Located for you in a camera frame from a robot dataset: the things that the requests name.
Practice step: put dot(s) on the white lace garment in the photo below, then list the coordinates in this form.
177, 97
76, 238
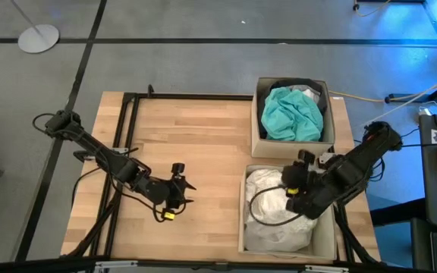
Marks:
268, 201

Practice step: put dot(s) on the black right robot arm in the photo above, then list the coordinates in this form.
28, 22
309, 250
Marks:
370, 151

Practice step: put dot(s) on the dark grey garment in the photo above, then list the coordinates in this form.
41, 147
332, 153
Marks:
298, 82

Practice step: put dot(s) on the thin grey stand pole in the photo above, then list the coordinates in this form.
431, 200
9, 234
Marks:
27, 17

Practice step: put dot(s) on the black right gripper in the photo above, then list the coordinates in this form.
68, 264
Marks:
313, 189

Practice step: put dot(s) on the beige fabric storage box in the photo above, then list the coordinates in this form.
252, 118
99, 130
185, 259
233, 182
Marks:
326, 235
290, 148

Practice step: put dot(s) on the small white table label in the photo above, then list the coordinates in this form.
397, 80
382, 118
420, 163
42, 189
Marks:
338, 98

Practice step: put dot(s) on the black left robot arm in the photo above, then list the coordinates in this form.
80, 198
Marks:
101, 151

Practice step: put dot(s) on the round grey stand base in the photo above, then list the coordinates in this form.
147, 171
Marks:
38, 38

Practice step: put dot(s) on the black horizontal beam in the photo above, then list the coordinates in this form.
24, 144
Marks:
32, 265

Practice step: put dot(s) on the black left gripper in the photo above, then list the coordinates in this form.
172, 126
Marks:
165, 193

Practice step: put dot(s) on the silver metal bracket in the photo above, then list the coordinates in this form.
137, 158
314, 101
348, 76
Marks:
116, 264
326, 269

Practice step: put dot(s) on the white power adapter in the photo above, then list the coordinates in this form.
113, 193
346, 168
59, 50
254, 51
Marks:
425, 111

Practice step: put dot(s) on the black aluminium table frame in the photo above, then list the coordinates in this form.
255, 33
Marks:
188, 96

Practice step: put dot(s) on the teal garment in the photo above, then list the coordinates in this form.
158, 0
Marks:
290, 117

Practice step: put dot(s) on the black floor beam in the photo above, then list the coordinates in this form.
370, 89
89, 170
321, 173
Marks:
397, 212

